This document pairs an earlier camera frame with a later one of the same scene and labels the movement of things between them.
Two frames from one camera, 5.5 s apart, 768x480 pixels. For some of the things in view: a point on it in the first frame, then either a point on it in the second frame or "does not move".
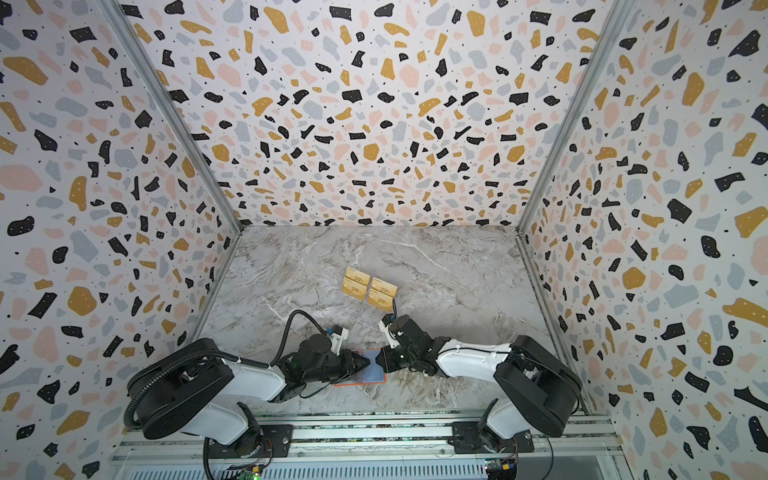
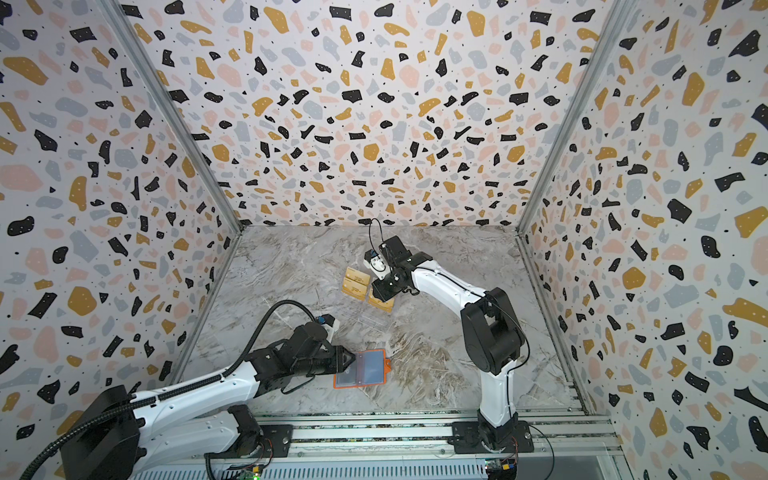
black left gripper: x=350 y=361 → x=342 y=357
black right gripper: x=396 y=355 → x=388 y=285
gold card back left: x=358 y=275 does not move
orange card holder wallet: x=371 y=374 does not move
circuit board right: x=501 y=468 does not move
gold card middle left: x=354 y=289 does not move
